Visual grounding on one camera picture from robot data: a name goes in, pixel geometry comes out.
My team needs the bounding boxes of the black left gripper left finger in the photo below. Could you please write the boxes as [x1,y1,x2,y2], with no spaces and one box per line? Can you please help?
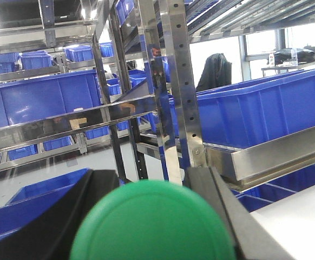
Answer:
[0,170,119,259]

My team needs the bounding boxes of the blue bin left rack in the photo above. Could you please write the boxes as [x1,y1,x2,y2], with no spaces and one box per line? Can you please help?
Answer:
[0,168,90,240]

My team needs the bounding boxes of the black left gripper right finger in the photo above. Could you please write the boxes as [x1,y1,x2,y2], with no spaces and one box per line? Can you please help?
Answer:
[185,167,294,259]

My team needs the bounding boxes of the dark jacket on chair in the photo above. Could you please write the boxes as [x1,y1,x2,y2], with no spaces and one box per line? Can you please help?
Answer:
[196,53,232,92]

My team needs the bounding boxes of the stainless steel left rack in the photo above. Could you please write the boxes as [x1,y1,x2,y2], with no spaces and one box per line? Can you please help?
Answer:
[0,0,158,185]

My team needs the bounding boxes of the stainless steel shelf rack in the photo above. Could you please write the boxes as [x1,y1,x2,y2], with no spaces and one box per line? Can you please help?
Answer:
[135,0,315,190]

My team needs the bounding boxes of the blue bin upper left shelf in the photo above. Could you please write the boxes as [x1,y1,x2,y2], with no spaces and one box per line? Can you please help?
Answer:
[0,70,100,127]

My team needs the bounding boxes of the large blue bin on shelf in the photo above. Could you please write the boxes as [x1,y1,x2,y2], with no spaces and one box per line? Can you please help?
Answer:
[198,69,315,148]

